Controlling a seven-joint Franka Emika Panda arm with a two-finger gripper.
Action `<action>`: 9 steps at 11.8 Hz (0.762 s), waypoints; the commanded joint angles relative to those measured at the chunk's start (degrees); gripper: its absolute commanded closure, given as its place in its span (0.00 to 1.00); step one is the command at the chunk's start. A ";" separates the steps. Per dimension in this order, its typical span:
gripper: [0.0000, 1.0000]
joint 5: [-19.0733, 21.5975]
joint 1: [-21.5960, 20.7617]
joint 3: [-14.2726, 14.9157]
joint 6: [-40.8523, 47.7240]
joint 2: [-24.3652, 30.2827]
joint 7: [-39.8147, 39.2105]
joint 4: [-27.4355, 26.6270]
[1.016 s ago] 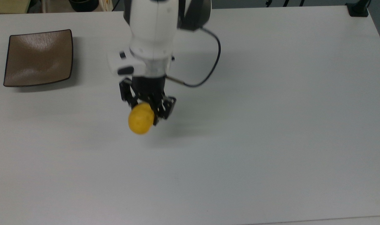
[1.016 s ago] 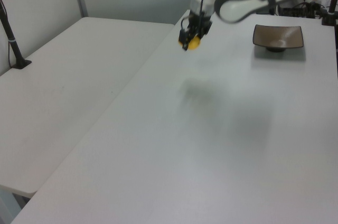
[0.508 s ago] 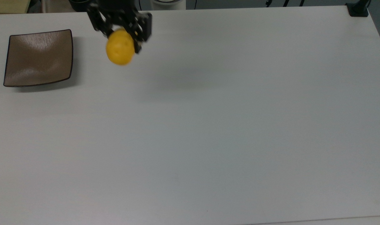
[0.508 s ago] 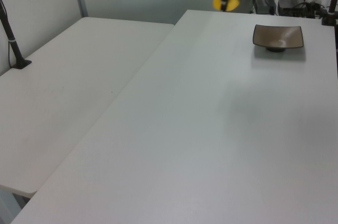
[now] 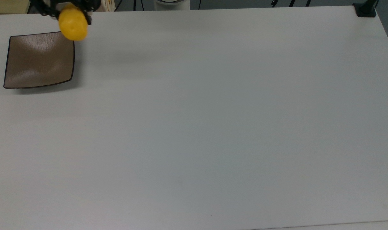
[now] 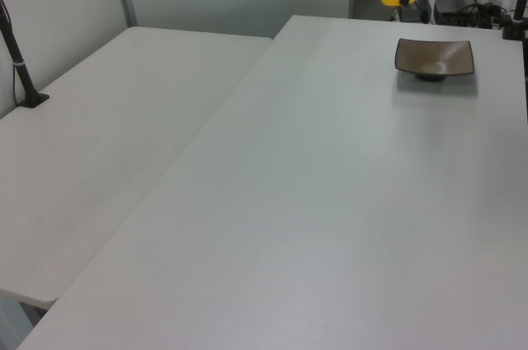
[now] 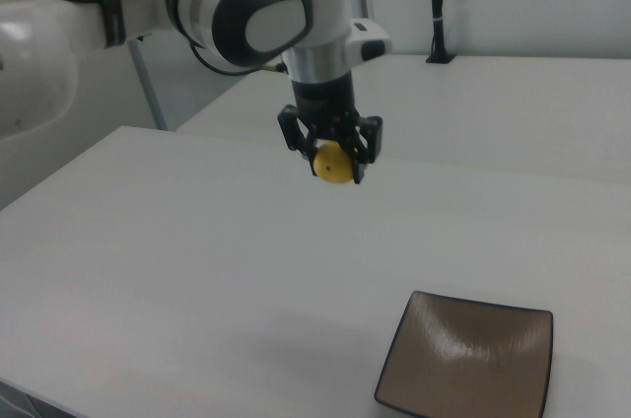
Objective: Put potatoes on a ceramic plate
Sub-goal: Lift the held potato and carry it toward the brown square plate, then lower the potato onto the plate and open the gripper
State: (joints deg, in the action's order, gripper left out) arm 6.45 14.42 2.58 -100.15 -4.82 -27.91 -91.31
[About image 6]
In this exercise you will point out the small black box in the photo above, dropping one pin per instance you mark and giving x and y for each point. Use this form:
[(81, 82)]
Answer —
[(416, 13)]

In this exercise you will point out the brown square ceramic plate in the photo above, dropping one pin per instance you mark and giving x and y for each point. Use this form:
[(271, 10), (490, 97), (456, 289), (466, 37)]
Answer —
[(433, 55)]

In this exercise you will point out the black camera pole with base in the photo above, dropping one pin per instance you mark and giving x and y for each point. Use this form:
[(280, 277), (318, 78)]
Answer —
[(19, 67)]

